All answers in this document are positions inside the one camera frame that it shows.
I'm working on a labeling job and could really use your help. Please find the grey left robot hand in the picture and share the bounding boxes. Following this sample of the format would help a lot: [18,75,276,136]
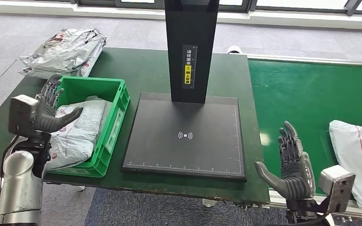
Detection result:
[34,73,84,134]

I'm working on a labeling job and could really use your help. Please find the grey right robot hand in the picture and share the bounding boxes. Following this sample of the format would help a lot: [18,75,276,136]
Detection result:
[255,121,316,201]

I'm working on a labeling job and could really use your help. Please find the grey parcel bag red print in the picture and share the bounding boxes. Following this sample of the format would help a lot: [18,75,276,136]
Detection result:
[45,96,110,171]

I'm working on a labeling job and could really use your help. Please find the grey-blue parcel bag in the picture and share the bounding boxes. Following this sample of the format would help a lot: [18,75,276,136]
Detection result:
[97,99,113,138]

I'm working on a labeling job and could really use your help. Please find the white parcel bag red line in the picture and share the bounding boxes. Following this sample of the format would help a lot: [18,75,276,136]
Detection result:
[329,120,362,213]

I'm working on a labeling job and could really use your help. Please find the flat silver parcel bag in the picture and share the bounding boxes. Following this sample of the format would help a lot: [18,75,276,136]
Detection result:
[18,37,107,80]

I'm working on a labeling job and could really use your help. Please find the crumpled silver parcel bag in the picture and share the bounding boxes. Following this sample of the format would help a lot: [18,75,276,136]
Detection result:
[18,28,107,72]

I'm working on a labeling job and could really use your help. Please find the black inbound scanner machine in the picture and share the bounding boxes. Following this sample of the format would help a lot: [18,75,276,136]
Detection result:
[122,0,247,183]

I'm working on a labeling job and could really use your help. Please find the green plastic crate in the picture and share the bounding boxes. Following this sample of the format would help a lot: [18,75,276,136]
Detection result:
[43,75,131,179]

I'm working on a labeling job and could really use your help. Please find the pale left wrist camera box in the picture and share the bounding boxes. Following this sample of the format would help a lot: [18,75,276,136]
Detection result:
[8,95,40,137]

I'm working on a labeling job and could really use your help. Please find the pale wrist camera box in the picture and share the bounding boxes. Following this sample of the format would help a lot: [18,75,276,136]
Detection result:
[318,165,356,214]
[8,95,40,137]

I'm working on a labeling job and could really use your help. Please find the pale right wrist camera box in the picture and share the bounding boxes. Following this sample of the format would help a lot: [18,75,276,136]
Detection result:
[318,165,356,214]

